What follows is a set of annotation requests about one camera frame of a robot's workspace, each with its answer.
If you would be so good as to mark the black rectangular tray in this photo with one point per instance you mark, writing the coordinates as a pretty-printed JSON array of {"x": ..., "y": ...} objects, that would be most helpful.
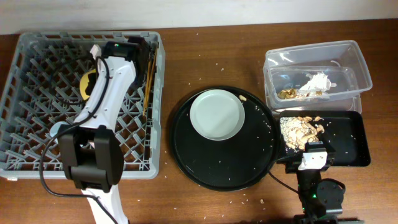
[{"x": 344, "y": 133}]

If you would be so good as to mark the right wooden chopstick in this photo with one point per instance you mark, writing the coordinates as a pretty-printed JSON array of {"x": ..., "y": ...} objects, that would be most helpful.
[{"x": 151, "y": 75}]

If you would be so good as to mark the wooden chopstick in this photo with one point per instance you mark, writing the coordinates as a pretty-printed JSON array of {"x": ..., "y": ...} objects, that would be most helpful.
[
  {"x": 151, "y": 75},
  {"x": 147, "y": 86}
]

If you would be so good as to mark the peanut on tray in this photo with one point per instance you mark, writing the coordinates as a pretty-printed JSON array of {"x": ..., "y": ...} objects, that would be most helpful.
[{"x": 242, "y": 98}]

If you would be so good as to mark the grey round plate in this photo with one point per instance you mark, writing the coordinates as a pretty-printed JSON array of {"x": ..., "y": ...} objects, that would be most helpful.
[{"x": 217, "y": 114}]

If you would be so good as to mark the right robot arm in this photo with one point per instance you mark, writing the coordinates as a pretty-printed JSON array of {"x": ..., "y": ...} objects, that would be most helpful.
[{"x": 321, "y": 198}]

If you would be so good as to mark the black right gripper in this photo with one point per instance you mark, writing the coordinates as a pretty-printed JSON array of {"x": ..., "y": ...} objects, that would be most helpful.
[{"x": 293, "y": 165}]

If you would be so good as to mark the white tissue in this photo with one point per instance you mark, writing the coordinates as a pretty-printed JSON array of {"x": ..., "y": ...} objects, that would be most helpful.
[{"x": 318, "y": 84}]

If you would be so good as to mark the blue cup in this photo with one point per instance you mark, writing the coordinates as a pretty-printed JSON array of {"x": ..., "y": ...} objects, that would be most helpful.
[{"x": 55, "y": 128}]

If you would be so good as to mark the round black tray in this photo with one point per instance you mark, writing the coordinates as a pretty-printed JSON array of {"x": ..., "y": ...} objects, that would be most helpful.
[{"x": 233, "y": 164}]

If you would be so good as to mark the grey plastic dishwasher rack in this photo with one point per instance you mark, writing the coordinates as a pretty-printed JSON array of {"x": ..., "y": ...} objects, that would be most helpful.
[{"x": 42, "y": 89}]

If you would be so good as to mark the outer clear plastic bin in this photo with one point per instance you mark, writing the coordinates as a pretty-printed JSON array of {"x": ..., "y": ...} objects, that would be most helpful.
[{"x": 345, "y": 53}]

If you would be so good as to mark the left wooden chopstick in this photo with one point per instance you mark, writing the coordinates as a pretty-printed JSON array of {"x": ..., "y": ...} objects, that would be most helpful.
[{"x": 147, "y": 86}]

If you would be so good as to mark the yellow bowl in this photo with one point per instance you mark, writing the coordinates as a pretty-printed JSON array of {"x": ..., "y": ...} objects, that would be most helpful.
[{"x": 87, "y": 84}]

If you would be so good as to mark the nut shell food scraps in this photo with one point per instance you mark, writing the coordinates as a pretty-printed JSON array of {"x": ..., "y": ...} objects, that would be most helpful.
[{"x": 299, "y": 130}]

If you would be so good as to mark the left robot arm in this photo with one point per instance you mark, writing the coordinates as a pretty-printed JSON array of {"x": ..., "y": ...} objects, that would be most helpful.
[{"x": 90, "y": 151}]

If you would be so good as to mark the inner clear plastic bin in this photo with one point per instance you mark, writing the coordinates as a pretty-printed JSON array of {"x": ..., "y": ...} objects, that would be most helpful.
[{"x": 281, "y": 78}]

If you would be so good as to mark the clear plastic bin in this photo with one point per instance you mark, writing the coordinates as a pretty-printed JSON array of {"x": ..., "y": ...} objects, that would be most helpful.
[
  {"x": 281, "y": 78},
  {"x": 345, "y": 53}
]

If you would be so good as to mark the gold foil wrapper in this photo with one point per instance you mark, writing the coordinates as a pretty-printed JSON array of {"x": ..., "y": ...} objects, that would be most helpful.
[{"x": 294, "y": 94}]

